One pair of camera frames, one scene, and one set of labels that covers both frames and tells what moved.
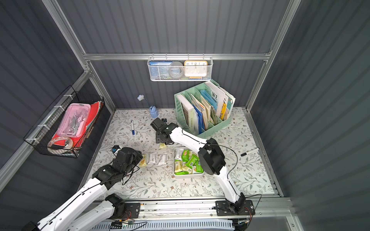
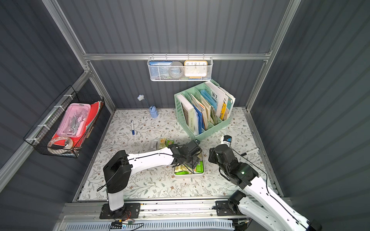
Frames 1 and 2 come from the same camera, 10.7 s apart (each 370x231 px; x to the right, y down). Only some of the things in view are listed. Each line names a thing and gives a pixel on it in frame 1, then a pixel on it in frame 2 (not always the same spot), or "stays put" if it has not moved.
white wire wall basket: (180, 68) stays put
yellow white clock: (195, 69) stays put
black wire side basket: (65, 128) stays put
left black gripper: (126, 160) → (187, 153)
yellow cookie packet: (162, 145) stays put
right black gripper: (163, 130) → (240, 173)
